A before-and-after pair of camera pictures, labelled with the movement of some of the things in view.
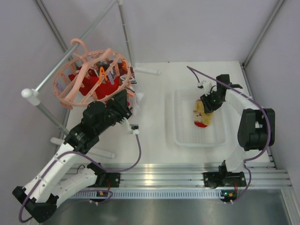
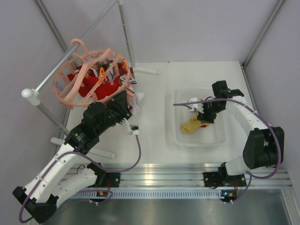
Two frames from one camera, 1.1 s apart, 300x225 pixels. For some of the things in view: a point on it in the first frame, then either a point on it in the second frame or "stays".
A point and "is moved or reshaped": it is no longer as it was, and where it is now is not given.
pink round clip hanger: x=92 y=78 stays
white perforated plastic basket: x=187 y=134 stays
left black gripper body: x=119 y=110 stays
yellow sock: x=206 y=117 is moved or reshaped
